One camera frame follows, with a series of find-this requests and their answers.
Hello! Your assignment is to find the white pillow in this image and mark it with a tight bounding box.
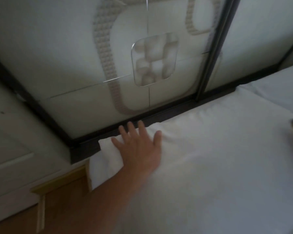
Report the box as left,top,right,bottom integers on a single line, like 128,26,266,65
238,61,293,117

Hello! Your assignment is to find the person's left forearm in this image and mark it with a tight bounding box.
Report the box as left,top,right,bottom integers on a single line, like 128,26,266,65
70,166,161,234

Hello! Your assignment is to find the patterned frosted wardrobe sliding door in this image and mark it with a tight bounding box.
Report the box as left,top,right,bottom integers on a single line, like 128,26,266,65
0,0,229,140

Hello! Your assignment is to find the dark wardrobe frame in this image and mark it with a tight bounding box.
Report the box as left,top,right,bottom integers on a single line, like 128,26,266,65
0,0,293,165

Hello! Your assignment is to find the person's left hand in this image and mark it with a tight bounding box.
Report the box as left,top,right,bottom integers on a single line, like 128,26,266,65
111,120,163,172

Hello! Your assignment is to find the white panelled door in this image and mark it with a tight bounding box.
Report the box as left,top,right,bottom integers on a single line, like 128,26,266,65
0,72,89,221

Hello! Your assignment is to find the plain frosted wardrobe sliding door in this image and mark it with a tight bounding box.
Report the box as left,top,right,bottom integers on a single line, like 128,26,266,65
205,0,293,91

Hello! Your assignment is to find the wooden bed frame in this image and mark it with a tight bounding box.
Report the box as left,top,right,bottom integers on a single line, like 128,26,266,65
30,165,93,234

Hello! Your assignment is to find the white bed sheet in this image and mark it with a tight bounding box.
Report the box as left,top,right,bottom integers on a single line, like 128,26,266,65
89,88,293,234

